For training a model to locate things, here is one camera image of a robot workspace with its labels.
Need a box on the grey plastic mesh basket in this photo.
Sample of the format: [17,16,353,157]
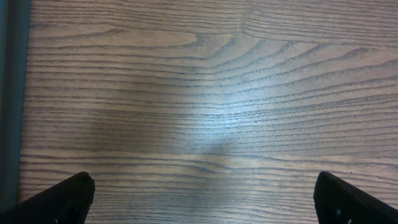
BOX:
[1,0,31,212]

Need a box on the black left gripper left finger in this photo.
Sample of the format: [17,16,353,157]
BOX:
[1,172,95,224]

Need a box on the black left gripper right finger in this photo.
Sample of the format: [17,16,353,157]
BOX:
[313,171,397,224]

